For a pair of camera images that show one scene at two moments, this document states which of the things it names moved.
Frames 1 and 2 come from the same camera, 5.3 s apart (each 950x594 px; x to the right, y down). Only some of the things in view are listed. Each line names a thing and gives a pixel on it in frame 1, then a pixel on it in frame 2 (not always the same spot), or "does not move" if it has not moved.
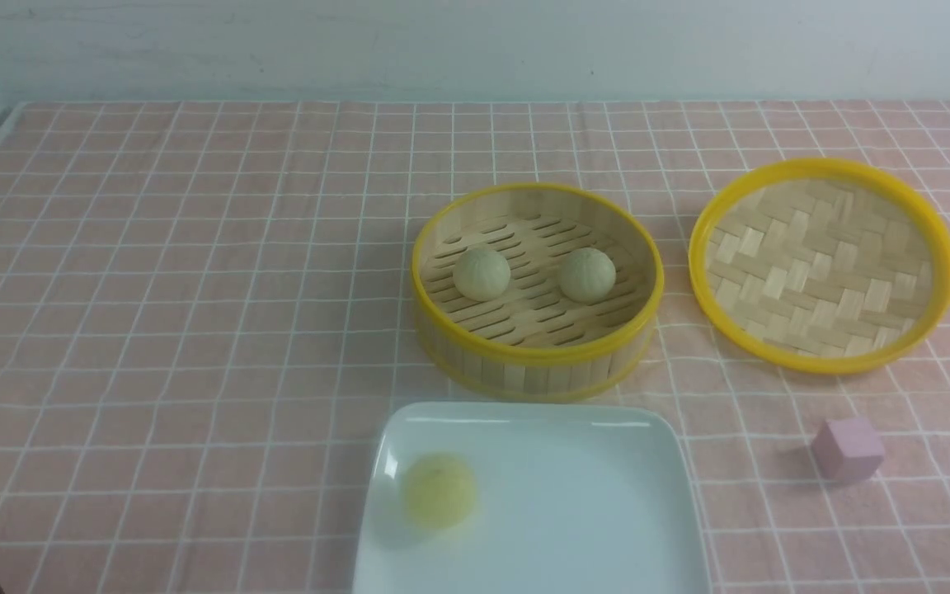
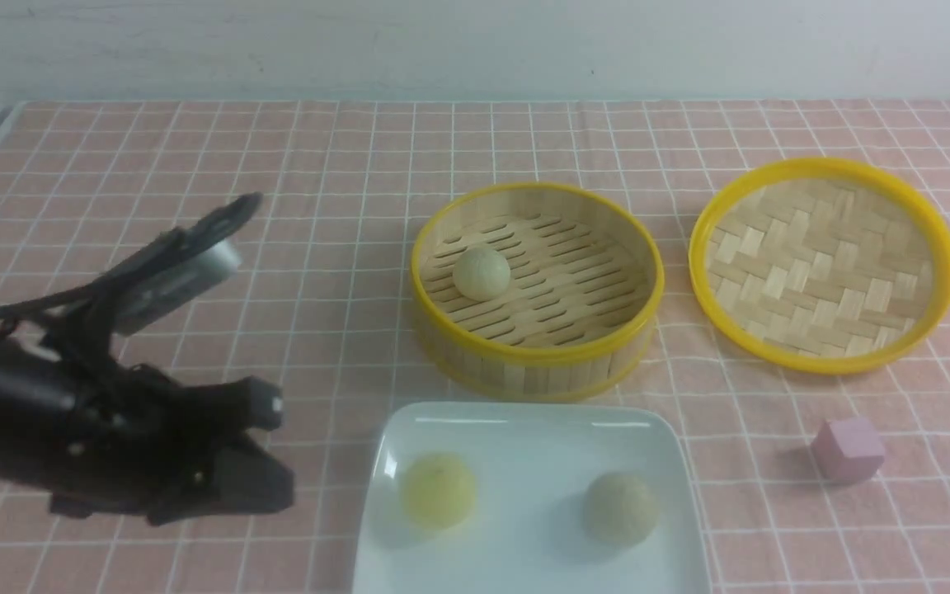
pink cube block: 847,449 does not move
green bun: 587,275 -> 620,509
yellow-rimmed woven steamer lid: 830,266 does not move
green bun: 482,275 does not move
